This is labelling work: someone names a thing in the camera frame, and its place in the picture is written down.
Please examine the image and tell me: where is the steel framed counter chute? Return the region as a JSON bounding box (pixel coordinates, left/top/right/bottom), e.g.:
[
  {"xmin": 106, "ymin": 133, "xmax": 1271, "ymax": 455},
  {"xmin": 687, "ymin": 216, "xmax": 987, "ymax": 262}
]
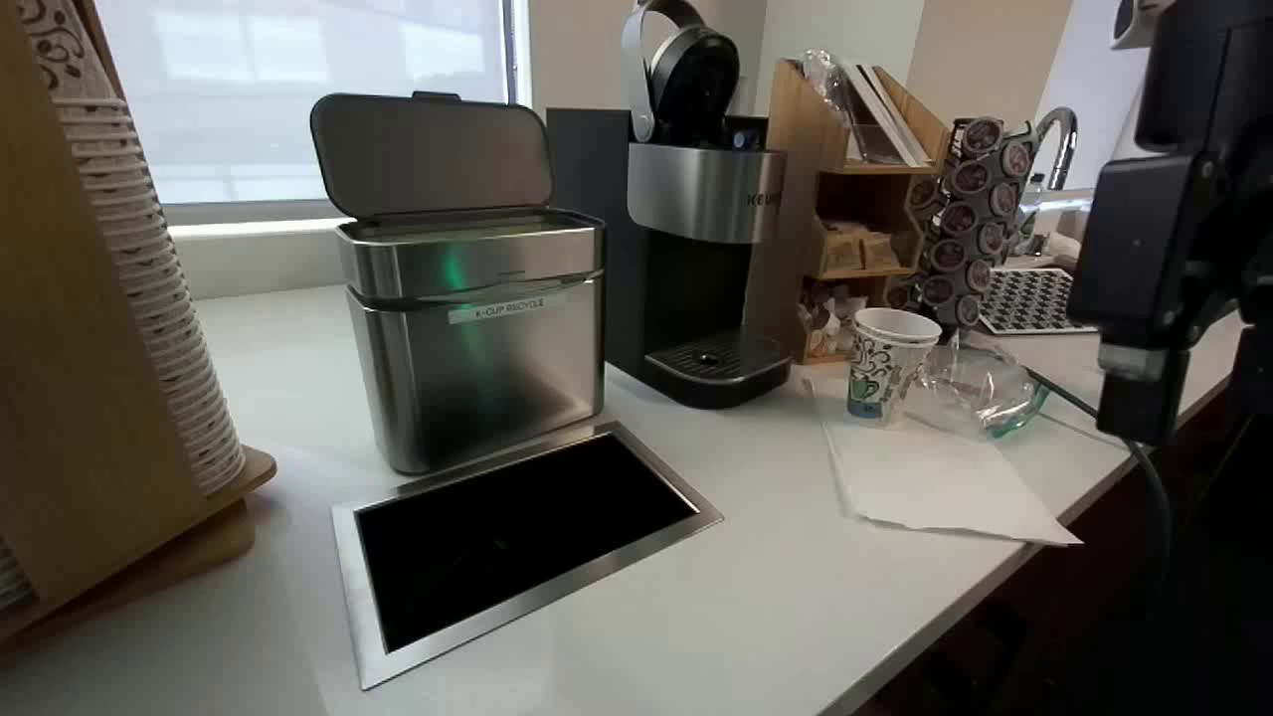
[{"xmin": 326, "ymin": 417, "xmax": 724, "ymax": 696}]

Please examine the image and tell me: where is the stainless steel lidded bin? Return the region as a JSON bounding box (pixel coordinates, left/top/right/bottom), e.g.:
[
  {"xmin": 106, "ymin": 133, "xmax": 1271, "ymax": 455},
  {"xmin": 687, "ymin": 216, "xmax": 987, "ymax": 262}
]
[{"xmin": 306, "ymin": 87, "xmax": 609, "ymax": 480}]

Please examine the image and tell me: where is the bright window pane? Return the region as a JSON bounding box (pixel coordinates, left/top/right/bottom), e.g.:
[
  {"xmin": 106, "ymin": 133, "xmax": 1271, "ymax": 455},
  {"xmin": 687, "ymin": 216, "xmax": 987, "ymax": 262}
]
[{"xmin": 90, "ymin": 0, "xmax": 533, "ymax": 228}]

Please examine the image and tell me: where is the wooden condiment stand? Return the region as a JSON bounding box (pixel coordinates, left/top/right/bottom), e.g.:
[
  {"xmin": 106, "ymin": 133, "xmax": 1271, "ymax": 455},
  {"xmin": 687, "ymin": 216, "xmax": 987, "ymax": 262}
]
[{"xmin": 737, "ymin": 57, "xmax": 962, "ymax": 365}]

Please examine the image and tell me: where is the clear zip plastic bag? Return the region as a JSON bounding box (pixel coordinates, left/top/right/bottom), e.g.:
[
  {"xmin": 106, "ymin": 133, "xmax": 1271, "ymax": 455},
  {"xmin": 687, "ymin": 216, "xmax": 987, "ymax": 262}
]
[{"xmin": 905, "ymin": 329, "xmax": 1058, "ymax": 446}]

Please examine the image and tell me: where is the tall paper cup stack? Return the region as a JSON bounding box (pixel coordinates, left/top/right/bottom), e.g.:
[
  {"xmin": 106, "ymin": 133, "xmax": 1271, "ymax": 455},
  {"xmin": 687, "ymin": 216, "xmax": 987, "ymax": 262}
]
[{"xmin": 9, "ymin": 0, "xmax": 256, "ymax": 502}]

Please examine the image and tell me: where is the wooden cup dispenser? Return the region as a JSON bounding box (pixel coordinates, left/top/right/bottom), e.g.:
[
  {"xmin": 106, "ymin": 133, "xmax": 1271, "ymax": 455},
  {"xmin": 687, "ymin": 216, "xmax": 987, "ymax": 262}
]
[{"xmin": 0, "ymin": 0, "xmax": 284, "ymax": 654}]

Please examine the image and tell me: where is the black white checkerboard sheet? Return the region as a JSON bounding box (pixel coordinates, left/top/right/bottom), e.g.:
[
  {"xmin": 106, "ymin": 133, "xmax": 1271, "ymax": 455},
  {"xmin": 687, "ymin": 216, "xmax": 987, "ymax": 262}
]
[{"xmin": 976, "ymin": 255, "xmax": 1084, "ymax": 340}]

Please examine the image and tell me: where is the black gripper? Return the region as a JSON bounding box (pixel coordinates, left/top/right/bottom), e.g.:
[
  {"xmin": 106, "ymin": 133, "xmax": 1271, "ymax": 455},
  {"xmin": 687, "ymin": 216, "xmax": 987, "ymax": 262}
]
[{"xmin": 1068, "ymin": 148, "xmax": 1208, "ymax": 451}]

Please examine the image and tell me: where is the printed paper coffee cup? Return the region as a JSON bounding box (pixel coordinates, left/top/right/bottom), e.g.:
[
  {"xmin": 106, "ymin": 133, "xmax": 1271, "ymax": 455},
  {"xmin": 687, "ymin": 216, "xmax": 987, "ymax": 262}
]
[{"xmin": 844, "ymin": 304, "xmax": 947, "ymax": 427}]

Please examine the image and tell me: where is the black coffee pod carousel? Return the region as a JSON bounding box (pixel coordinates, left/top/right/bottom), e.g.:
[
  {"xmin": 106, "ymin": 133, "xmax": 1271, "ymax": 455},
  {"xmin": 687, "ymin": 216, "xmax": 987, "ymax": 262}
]
[{"xmin": 911, "ymin": 113, "xmax": 1053, "ymax": 336}]

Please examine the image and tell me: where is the black silver coffee machine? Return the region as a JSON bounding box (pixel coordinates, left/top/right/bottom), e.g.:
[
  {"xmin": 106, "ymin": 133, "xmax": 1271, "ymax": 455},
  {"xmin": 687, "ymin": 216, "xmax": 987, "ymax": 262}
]
[{"xmin": 543, "ymin": 0, "xmax": 804, "ymax": 415}]

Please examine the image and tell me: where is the white paper napkin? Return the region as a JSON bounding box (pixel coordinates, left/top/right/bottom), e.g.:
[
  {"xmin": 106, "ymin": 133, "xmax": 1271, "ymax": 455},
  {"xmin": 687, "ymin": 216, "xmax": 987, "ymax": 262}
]
[{"xmin": 820, "ymin": 410, "xmax": 1085, "ymax": 552}]

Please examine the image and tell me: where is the grey power cable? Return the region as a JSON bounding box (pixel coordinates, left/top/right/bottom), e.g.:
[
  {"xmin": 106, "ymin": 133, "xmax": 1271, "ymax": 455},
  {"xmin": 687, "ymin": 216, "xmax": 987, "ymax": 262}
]
[{"xmin": 1025, "ymin": 365, "xmax": 1180, "ymax": 654}]

